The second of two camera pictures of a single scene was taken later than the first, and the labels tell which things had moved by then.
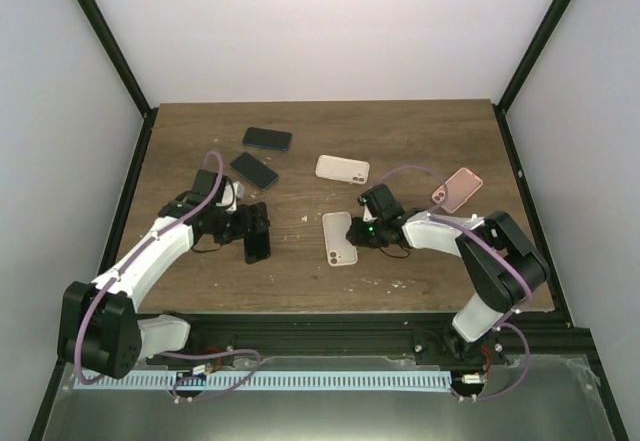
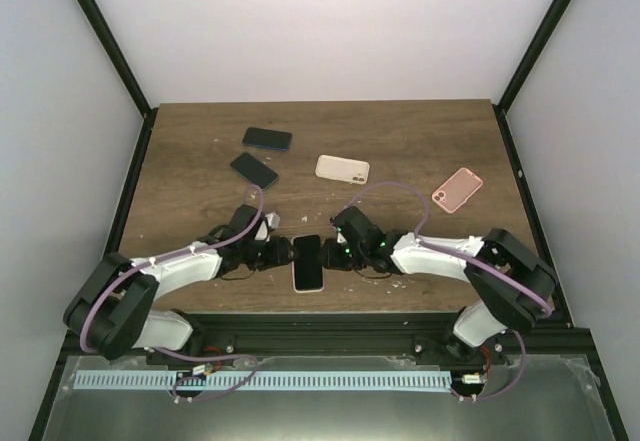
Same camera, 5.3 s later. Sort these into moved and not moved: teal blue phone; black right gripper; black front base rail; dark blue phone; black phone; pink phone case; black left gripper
Moved: black phone; black left gripper; black right gripper
Not moved: pink phone case; teal blue phone; black front base rail; dark blue phone
